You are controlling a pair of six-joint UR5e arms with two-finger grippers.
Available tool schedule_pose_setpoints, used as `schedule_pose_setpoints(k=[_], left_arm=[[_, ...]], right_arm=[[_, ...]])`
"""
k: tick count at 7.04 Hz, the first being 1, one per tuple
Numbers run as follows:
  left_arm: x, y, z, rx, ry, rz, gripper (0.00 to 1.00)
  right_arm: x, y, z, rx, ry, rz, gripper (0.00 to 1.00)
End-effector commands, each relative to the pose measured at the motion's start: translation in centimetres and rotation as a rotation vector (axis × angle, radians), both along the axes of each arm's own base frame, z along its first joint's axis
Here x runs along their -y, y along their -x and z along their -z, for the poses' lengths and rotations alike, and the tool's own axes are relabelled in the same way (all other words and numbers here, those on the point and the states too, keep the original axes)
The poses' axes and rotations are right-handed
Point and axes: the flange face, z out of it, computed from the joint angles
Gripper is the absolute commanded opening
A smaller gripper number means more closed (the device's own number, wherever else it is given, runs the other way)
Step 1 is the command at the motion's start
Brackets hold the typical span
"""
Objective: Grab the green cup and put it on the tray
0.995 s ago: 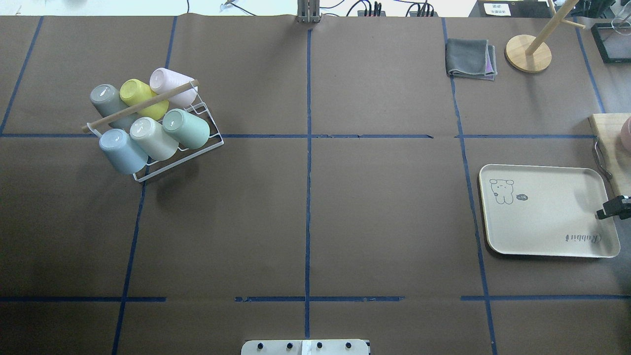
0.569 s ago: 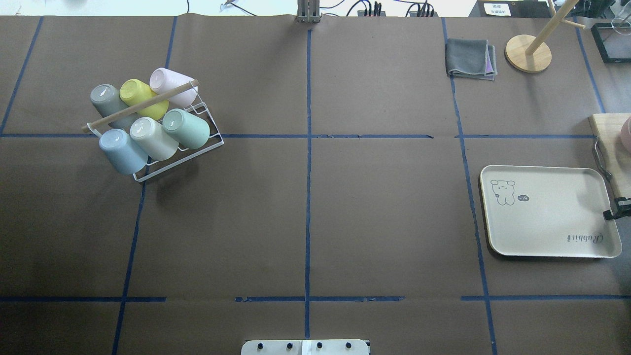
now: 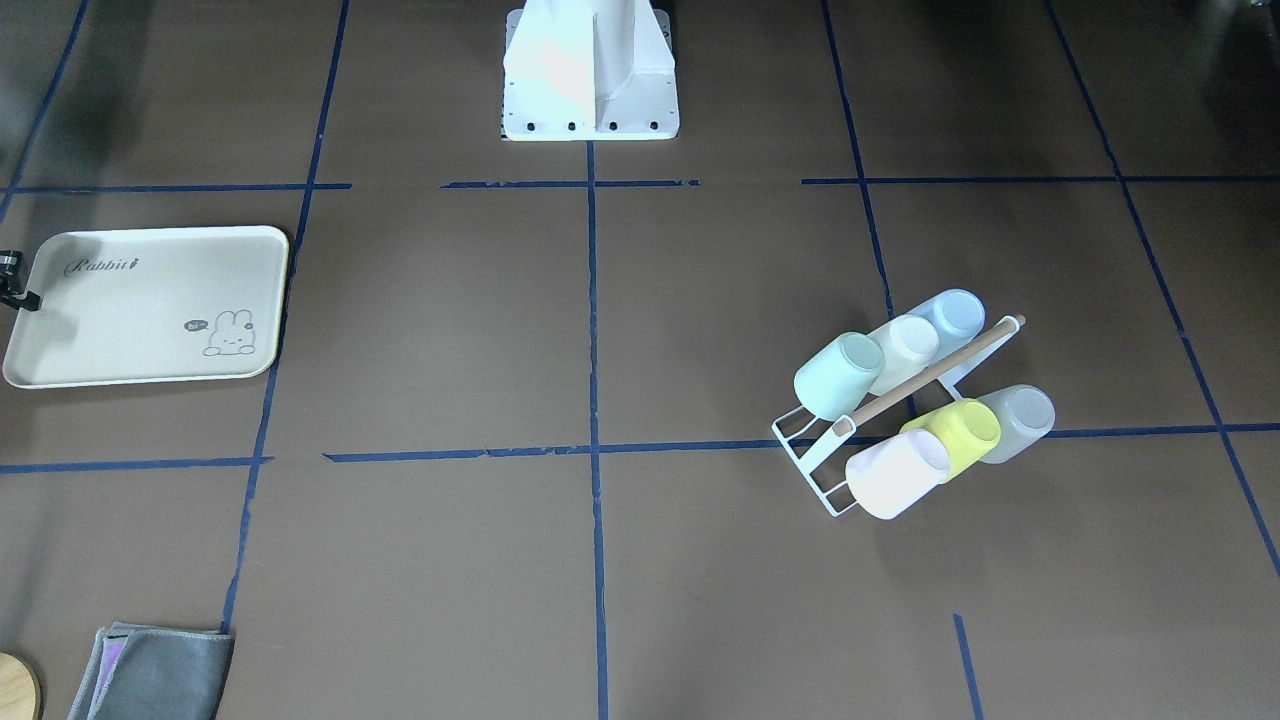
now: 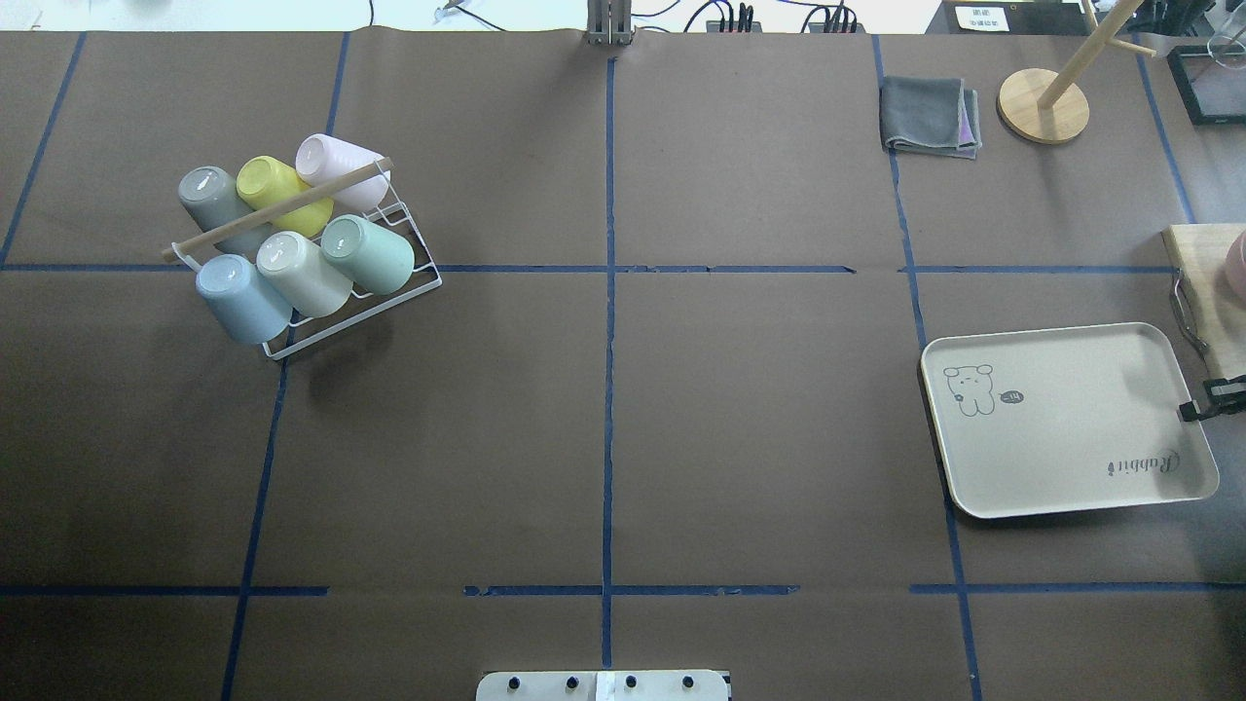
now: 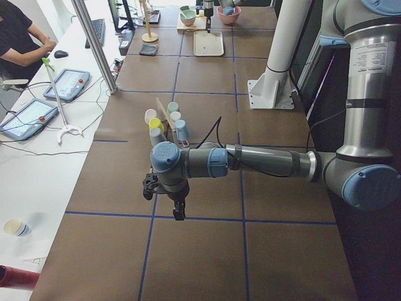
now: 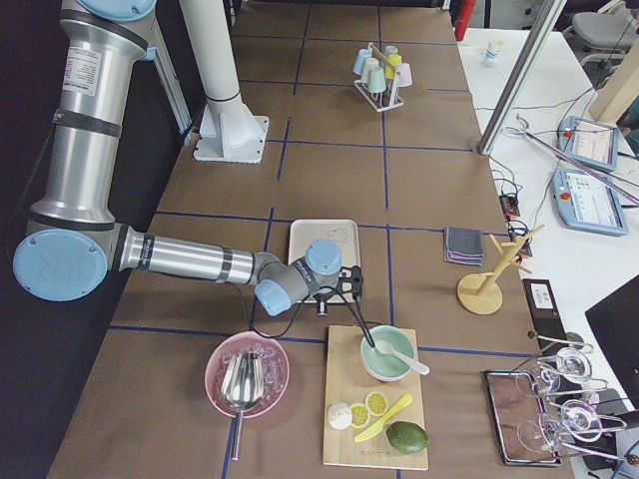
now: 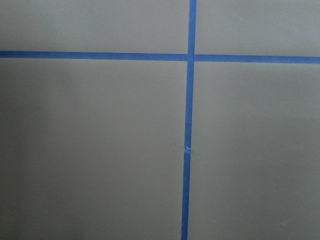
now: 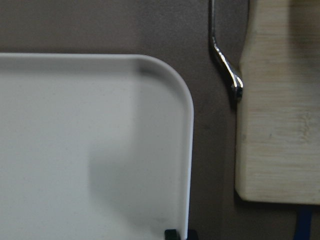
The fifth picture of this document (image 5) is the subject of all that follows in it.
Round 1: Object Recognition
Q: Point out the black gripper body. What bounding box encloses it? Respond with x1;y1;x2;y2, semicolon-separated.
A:
167;183;190;212
202;0;214;18

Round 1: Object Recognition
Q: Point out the green cup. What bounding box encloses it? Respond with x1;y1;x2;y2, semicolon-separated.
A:
167;102;180;116

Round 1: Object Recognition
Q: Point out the beige rabbit tray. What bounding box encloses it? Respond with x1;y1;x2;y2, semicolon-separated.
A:
193;31;224;56

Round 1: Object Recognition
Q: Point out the black glass tray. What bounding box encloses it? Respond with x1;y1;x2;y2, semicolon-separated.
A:
147;10;161;25

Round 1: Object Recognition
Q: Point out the blue cup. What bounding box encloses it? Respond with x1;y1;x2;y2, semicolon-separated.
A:
175;119;190;141

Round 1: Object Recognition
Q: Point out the grey cup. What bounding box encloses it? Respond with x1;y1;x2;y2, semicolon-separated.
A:
149;127;167;147

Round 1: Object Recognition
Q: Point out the yellow cup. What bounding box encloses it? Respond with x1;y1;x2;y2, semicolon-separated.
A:
148;117;165;133

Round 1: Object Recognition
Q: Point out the cream white cup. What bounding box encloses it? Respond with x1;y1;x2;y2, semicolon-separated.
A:
169;111;182;123

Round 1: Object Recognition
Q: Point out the pink cup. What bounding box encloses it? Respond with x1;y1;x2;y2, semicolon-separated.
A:
144;108;158;125

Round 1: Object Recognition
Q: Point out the paper cup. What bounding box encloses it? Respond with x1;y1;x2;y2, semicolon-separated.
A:
3;218;31;237

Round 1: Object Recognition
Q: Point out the wooden cutting board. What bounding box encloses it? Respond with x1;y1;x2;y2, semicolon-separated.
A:
176;13;207;32

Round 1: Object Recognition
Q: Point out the pink ice bowl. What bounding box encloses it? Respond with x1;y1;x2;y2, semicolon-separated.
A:
217;6;241;25

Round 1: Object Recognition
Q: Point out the wooden mug tree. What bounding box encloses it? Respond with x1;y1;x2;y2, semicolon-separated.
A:
140;0;159;43

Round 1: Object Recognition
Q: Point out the grey folded cloth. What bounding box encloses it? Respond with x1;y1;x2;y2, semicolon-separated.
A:
138;43;159;56

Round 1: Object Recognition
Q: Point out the black box with label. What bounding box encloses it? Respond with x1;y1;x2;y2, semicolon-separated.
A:
118;30;135;56

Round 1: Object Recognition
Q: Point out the black monitor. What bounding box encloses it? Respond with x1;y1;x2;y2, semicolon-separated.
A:
108;0;135;34

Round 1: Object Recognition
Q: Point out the black keyboard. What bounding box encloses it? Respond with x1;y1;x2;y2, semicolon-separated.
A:
91;19;106;46

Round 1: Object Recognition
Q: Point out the teach pendant far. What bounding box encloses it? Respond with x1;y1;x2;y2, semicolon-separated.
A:
50;68;90;102

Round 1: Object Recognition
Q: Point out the teach pendant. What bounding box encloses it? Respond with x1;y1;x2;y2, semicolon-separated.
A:
50;68;90;102
1;98;58;140

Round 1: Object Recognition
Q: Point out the black computer mouse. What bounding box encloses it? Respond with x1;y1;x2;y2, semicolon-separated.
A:
53;50;69;59

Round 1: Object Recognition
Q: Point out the teach pendant near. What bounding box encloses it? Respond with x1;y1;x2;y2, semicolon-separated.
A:
1;98;58;140

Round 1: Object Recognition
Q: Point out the red cylinder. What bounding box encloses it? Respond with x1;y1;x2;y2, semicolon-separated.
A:
1;265;40;291

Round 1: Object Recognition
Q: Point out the seated person black shirt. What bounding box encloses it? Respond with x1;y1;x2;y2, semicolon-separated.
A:
1;1;56;80

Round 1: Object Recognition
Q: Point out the office chair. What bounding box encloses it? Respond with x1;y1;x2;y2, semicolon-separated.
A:
1;76;29;93

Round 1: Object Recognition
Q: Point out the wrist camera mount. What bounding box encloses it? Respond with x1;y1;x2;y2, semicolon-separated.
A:
142;173;160;201

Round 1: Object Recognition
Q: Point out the white wire cup rack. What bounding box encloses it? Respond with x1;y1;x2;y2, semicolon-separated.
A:
156;97;189;148

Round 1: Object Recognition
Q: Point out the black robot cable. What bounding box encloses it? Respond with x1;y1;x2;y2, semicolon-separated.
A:
195;115;320;178

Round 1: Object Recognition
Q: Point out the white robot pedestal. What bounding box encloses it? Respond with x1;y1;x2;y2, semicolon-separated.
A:
247;0;312;110

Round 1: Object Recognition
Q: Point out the aluminium frame post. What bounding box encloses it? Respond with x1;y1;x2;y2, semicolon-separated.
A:
71;0;118;95

